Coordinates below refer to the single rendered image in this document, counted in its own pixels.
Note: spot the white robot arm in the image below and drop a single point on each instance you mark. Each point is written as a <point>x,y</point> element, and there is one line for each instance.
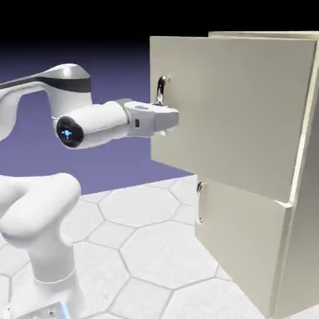
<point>94,122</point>

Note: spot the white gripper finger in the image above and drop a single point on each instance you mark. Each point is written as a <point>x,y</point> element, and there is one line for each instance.
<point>163,133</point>

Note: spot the small beige cabinet door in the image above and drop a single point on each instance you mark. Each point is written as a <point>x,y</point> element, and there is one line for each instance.
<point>239,236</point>

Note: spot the beige cabinet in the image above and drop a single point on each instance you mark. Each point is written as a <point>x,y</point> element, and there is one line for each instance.
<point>304,249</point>

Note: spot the large beige cabinet door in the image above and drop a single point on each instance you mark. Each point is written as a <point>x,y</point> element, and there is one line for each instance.
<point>236,112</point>

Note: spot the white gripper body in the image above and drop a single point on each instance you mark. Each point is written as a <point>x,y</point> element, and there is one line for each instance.
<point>167,118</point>

